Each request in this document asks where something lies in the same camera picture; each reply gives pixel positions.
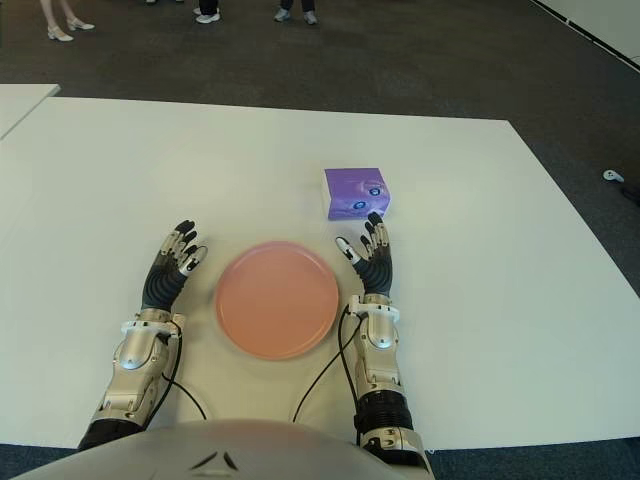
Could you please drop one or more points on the person wearing white heels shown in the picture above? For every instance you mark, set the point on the person wearing white heels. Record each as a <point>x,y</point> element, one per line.
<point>60,34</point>

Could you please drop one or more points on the silver robot torso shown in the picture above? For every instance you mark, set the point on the silver robot torso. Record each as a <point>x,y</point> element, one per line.
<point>225,450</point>

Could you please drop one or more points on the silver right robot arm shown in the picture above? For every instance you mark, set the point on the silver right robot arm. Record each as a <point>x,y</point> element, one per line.
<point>380,335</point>

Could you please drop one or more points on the round pink plate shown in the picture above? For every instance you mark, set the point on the round pink plate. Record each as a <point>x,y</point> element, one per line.
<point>277,300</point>

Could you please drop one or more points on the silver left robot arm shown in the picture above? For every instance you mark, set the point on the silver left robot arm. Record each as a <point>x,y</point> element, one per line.
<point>135,350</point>

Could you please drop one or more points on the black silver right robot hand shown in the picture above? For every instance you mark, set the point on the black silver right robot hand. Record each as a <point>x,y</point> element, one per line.
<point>377,275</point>

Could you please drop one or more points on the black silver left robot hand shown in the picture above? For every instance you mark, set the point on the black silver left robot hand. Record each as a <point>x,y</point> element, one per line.
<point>162,285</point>

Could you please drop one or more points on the white VR controller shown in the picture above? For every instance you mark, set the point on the white VR controller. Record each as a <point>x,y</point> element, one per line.
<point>611,175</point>

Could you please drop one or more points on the purple tissue paper pack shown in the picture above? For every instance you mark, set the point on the purple tissue paper pack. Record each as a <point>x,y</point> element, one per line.
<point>352,192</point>

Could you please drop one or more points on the white table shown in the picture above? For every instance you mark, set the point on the white table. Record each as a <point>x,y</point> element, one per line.
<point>605,25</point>
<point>20,105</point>

